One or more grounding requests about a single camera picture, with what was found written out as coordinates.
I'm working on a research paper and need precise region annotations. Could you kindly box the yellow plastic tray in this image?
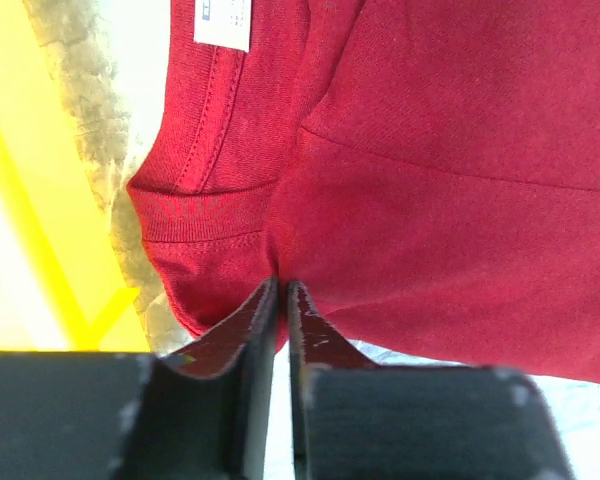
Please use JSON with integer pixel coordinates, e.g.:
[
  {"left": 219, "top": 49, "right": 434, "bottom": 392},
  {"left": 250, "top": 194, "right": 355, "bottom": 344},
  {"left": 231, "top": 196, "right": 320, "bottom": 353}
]
[{"left": 0, "top": 30, "right": 149, "bottom": 352}]

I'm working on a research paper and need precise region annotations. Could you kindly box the red t shirt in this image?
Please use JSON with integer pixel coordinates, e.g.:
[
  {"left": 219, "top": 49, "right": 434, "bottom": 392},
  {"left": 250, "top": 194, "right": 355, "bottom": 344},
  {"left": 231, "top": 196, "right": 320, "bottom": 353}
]
[{"left": 128, "top": 1, "right": 600, "bottom": 383}]

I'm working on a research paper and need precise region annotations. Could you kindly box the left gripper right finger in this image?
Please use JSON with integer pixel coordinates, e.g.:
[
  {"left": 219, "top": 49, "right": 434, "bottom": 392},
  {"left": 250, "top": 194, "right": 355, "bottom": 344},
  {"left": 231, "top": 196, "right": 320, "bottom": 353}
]
[{"left": 288, "top": 282, "right": 574, "bottom": 479}]

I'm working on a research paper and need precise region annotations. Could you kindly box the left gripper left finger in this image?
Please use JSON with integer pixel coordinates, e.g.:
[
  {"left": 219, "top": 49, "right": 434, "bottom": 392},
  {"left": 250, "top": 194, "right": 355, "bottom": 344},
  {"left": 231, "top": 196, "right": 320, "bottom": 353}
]
[{"left": 0, "top": 279, "right": 278, "bottom": 479}]

